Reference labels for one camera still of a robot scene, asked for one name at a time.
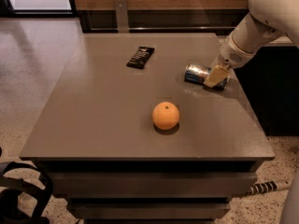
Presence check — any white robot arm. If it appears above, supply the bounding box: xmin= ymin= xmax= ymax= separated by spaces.
xmin=204 ymin=0 xmax=299 ymax=88

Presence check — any black snack bar wrapper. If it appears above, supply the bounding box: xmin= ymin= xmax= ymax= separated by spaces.
xmin=127 ymin=47 xmax=155 ymax=69

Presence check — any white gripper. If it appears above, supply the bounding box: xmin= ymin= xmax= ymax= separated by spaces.
xmin=204 ymin=32 xmax=255 ymax=88

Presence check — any black white power strip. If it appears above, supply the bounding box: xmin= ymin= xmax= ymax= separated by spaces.
xmin=247 ymin=180 xmax=291 ymax=195

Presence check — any blue silver redbull can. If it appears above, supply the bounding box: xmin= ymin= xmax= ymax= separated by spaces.
xmin=184 ymin=63 xmax=229 ymax=91

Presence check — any orange fruit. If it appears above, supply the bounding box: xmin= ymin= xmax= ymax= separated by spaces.
xmin=152 ymin=102 xmax=179 ymax=130

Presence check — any left metal wall bracket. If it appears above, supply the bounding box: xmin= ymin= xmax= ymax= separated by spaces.
xmin=114 ymin=0 xmax=129 ymax=33

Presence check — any grey drawer cabinet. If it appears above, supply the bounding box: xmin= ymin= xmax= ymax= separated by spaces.
xmin=21 ymin=34 xmax=274 ymax=224

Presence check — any black chair base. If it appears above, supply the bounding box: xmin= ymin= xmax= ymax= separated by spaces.
xmin=0 ymin=161 xmax=53 ymax=224

